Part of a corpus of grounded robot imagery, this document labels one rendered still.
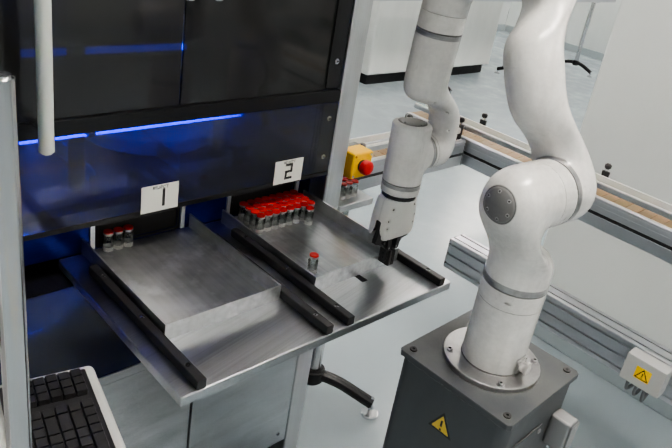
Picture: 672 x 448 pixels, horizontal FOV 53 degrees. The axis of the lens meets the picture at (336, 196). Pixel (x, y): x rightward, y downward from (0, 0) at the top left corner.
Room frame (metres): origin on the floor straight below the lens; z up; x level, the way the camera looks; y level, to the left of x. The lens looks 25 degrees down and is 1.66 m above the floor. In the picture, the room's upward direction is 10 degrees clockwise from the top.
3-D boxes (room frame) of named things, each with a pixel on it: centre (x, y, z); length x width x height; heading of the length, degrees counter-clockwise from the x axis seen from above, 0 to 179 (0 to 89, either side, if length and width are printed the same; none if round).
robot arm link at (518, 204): (1.08, -0.33, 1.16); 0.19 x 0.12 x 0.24; 132
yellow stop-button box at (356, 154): (1.69, -0.03, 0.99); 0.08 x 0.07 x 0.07; 47
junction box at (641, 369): (1.67, -0.98, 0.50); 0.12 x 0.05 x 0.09; 47
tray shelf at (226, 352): (1.26, 0.12, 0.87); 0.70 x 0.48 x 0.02; 137
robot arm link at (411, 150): (1.35, -0.13, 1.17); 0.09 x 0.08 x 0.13; 132
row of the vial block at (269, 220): (1.48, 0.11, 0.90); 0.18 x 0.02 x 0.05; 137
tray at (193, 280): (1.18, 0.29, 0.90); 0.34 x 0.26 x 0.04; 47
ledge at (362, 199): (1.73, -0.01, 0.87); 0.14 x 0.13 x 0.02; 47
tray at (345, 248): (1.42, 0.05, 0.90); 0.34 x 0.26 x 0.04; 47
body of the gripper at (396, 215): (1.34, -0.13, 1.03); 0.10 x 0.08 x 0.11; 136
